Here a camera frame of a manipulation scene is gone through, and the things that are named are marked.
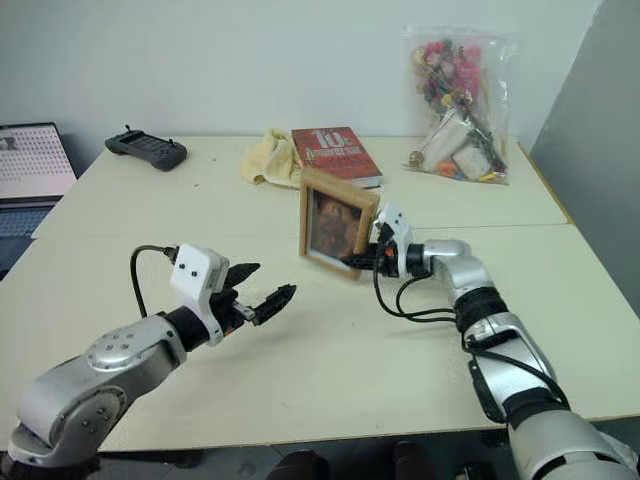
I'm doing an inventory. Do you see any wooden picture frame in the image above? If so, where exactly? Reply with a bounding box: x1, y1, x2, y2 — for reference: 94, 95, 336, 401
297, 166, 383, 282

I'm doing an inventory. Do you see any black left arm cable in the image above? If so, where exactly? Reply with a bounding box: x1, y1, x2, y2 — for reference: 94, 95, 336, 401
130, 244, 180, 319

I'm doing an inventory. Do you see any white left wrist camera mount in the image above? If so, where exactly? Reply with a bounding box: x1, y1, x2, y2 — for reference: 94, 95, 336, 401
169, 243, 232, 348

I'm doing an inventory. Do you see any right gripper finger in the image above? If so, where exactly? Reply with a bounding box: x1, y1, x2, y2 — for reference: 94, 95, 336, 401
342, 244, 380, 270

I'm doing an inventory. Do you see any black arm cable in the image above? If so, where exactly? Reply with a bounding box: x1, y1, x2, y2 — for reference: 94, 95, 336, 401
130, 244, 180, 319
371, 257, 466, 324

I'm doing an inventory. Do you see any plastic bag of dried flowers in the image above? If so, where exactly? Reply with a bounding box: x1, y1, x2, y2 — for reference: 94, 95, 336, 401
401, 23, 517, 187

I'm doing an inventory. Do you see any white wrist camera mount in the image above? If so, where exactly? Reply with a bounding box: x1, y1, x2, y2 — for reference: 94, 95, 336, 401
376, 201, 417, 279
169, 243, 232, 348

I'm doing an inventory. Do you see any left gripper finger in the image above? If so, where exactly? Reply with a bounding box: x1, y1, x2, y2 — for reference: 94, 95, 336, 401
251, 283, 298, 328
222, 261, 263, 292

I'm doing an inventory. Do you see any open laptop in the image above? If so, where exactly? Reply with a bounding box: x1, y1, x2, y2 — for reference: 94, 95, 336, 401
0, 121, 80, 282

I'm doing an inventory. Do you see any dark rounded shape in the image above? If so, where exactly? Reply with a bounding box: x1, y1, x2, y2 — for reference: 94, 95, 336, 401
278, 448, 332, 480
391, 439, 437, 480

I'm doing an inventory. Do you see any red book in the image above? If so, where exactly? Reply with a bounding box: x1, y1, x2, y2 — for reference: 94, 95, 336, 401
290, 125, 386, 191

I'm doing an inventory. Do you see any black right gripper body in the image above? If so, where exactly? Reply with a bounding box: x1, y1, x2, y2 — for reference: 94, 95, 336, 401
369, 233, 401, 279

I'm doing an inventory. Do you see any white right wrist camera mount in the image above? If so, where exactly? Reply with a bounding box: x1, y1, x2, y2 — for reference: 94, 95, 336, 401
376, 201, 417, 279

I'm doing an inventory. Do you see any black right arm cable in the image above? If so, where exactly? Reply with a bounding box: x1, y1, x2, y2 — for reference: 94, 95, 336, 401
371, 257, 466, 324

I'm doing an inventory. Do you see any black handheld remote controller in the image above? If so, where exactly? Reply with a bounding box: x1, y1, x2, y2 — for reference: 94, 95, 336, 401
104, 124, 189, 173

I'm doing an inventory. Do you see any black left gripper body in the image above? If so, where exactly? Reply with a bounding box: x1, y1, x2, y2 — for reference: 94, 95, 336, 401
208, 287, 257, 339

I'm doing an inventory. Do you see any pale yellow cloth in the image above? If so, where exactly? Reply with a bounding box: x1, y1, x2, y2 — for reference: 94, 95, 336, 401
240, 127, 304, 189

